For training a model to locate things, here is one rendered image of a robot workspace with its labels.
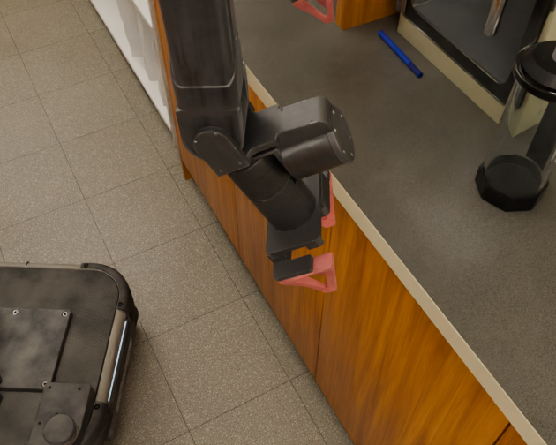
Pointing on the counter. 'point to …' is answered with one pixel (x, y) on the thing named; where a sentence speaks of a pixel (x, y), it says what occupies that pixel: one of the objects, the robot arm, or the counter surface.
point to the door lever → (495, 17)
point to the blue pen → (400, 54)
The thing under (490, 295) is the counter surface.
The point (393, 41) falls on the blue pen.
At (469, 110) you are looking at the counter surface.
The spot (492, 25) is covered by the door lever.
